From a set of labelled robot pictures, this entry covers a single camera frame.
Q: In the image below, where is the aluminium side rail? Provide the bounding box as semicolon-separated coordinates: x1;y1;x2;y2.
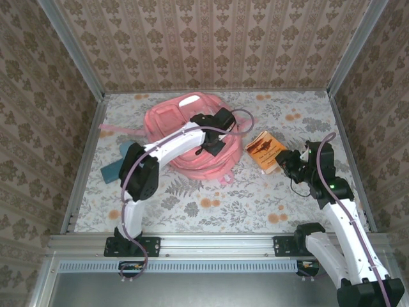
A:
60;94;109;236
327;92;380;234

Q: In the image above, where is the right gripper thin black cable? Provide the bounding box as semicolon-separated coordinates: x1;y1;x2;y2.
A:
289;177;313;198

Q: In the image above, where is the black cable port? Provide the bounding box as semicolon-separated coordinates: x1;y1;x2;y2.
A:
118;260;144;278

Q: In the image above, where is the slotted grey cable duct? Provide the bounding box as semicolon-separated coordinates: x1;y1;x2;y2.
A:
59;259;300;273

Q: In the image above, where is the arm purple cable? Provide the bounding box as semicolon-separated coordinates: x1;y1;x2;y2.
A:
120;108;256;282
316;131;394;307

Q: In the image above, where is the wide aluminium base beam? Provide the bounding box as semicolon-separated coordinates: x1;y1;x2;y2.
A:
47;233;392;257

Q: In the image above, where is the thin aluminium wall rail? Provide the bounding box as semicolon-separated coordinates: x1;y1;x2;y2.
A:
104;88;330;96

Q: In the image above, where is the pink student backpack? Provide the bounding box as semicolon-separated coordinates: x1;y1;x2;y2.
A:
98;91;249;185

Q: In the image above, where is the floral table cloth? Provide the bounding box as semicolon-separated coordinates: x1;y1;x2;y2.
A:
73;91;371;234

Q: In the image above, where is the grey metal panel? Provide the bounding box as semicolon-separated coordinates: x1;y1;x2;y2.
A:
30;255;409;307

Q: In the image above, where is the orange paperback book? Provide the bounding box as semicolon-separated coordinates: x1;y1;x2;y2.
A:
245;130;288;175

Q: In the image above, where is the aluminium frame post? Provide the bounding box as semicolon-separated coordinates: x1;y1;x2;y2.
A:
36;0;106;98
326;0;390;98

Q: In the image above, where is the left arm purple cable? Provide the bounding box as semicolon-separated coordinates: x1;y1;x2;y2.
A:
120;108;256;282

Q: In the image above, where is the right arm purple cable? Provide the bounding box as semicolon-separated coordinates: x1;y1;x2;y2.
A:
316;131;394;307

